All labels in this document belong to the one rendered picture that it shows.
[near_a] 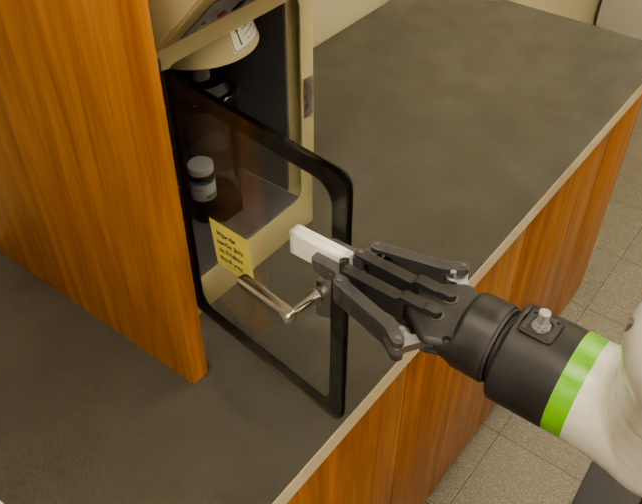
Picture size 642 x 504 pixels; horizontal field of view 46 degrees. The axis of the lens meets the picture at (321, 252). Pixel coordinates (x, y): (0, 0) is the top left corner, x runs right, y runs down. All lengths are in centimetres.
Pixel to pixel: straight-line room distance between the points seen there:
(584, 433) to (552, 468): 158
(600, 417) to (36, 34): 69
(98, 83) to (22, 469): 53
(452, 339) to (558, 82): 124
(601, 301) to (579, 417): 205
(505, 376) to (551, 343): 5
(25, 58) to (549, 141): 105
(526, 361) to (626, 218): 243
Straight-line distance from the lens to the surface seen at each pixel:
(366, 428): 127
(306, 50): 116
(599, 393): 63
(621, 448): 62
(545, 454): 224
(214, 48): 105
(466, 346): 66
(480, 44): 196
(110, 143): 89
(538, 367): 63
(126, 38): 77
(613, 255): 286
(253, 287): 86
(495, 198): 144
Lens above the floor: 182
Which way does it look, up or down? 43 degrees down
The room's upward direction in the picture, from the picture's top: straight up
